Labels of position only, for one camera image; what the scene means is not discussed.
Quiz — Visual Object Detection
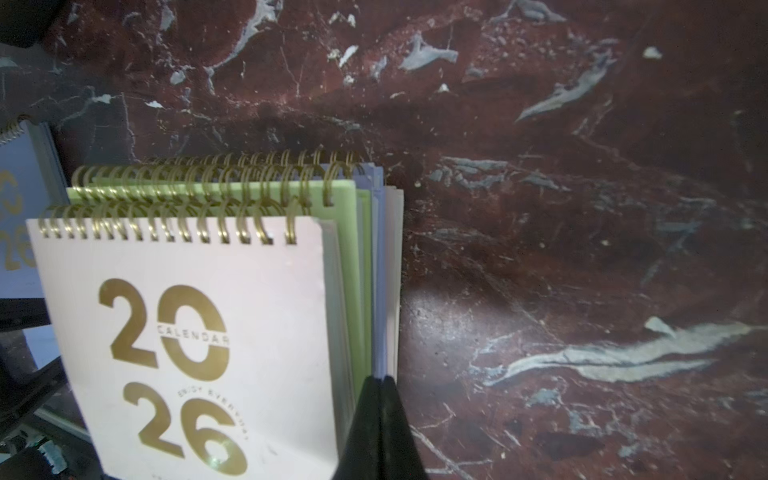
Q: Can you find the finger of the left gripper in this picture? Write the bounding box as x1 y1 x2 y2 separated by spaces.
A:
1 298 67 438

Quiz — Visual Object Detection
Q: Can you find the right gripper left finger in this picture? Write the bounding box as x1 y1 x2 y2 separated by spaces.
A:
332 376 382 480

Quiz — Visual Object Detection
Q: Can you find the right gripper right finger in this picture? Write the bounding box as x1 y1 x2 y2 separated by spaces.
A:
380 376 428 480

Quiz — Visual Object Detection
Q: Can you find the pink calendar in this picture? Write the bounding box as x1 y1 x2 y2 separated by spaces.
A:
27 211 345 479

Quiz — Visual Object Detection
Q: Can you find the purple calendar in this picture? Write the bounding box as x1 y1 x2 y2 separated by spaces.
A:
385 186 404 380
1 115 68 299
188 151 386 381

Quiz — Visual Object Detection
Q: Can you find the green calendar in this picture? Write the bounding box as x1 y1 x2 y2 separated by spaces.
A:
64 158 373 393

